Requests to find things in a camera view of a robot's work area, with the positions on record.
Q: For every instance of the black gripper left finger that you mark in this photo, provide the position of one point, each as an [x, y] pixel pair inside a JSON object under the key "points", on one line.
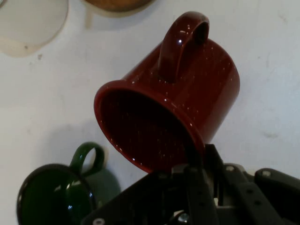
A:
{"points": [[150, 201]]}

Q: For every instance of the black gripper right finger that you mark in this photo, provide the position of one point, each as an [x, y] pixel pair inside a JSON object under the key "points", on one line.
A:
{"points": [[257, 201]]}

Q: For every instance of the red speckled enamel mug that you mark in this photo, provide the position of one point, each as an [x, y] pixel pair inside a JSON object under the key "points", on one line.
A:
{"points": [[199, 93]]}

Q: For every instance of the green enamel mug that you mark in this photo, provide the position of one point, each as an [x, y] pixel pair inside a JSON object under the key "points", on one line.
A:
{"points": [[51, 199]]}

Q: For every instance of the wooden mug tree stand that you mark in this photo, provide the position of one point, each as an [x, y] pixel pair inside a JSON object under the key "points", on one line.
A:
{"points": [[117, 4]]}

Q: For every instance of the white enamel mug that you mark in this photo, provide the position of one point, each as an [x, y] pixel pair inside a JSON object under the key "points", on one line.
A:
{"points": [[30, 23]]}

